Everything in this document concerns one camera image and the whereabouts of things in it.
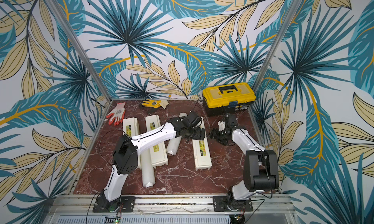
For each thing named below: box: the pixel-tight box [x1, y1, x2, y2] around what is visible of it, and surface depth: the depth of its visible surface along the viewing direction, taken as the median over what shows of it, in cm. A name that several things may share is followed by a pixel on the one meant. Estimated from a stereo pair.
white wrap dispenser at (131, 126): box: [122, 117, 140, 138], surface depth 96 cm
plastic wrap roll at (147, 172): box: [140, 148, 156, 189], surface depth 80 cm
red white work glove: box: [105, 102, 127, 127], surface depth 112 cm
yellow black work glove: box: [141, 99, 169, 110], surface depth 116 cm
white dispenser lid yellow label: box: [191, 116, 212, 171], surface depth 84 cm
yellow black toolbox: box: [202, 82, 257, 117], surface depth 103 cm
